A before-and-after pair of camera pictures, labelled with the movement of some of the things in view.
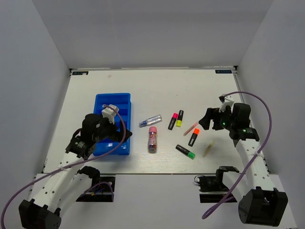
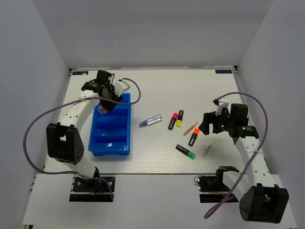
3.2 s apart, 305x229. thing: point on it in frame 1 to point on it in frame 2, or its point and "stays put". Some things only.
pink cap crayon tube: x=152 y=140 to x=101 y=110
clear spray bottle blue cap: x=151 y=120 stays put
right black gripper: x=213 y=113 stays put
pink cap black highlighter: x=173 y=121 stays put
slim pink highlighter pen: x=190 y=129 stays put
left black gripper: x=115 y=135 to x=109 y=107
